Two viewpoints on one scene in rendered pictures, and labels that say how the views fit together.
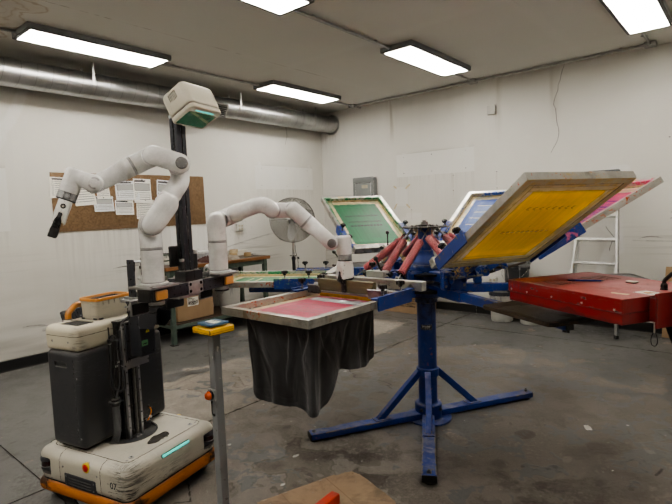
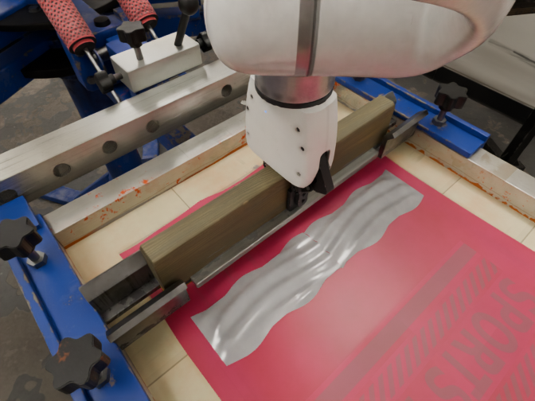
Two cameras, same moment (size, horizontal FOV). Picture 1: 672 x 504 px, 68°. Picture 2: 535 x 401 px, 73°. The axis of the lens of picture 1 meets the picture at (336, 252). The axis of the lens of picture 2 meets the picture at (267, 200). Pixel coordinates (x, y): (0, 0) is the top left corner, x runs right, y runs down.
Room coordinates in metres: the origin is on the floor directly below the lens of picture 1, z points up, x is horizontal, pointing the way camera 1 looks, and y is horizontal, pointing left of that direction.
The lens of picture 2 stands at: (2.63, 0.25, 1.36)
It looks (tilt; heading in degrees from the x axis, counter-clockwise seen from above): 51 degrees down; 279
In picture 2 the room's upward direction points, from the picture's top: straight up
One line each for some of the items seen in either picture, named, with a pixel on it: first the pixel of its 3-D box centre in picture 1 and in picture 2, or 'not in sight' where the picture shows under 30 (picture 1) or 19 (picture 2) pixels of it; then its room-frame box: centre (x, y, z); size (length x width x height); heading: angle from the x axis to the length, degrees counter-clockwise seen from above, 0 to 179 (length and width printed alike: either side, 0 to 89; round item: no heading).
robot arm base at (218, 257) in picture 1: (216, 257); not in sight; (2.58, 0.63, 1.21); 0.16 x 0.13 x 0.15; 63
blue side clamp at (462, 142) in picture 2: (392, 299); (391, 111); (2.49, -0.28, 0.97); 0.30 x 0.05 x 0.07; 140
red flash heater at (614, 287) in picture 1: (605, 294); not in sight; (1.95, -1.07, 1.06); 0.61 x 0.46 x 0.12; 20
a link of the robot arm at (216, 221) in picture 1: (216, 226); not in sight; (2.58, 0.61, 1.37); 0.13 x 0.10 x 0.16; 6
